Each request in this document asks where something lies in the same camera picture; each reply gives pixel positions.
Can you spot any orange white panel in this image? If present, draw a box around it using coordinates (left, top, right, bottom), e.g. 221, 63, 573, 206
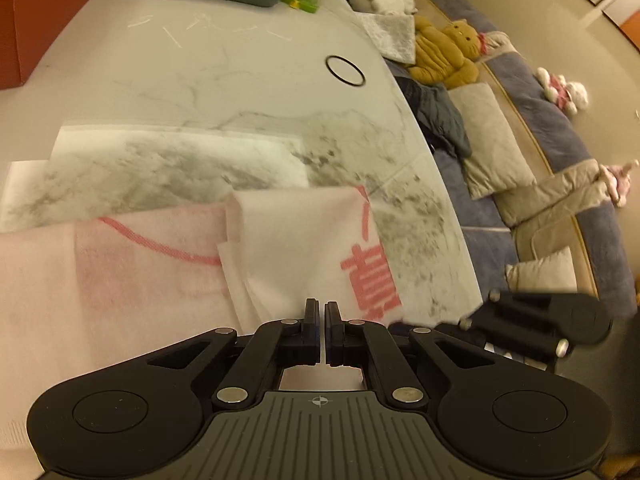
602, 0, 640, 41

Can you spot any black rubber band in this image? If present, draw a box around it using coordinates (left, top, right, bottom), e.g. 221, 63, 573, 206
324, 55, 368, 87

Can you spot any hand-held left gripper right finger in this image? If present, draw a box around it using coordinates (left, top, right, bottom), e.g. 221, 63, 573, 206
324, 301, 501, 411

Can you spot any dark grey cloth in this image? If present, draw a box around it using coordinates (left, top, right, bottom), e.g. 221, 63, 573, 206
397, 77, 473, 158

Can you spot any white textured cloth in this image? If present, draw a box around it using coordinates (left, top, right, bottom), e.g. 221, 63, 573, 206
356, 12, 418, 63

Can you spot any white red-print shopping bag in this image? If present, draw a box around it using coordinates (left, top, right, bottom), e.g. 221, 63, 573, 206
0, 185, 405, 468

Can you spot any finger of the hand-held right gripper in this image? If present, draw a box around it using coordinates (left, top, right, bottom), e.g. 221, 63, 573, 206
387, 319, 571, 374
457, 289, 556, 333

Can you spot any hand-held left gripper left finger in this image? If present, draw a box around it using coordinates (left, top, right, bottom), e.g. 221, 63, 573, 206
145, 297, 321, 411

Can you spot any red cardboard box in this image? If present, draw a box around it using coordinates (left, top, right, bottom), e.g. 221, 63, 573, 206
0, 0, 113, 90

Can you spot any yellow plush cat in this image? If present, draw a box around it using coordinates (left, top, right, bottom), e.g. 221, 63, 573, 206
406, 16, 488, 90

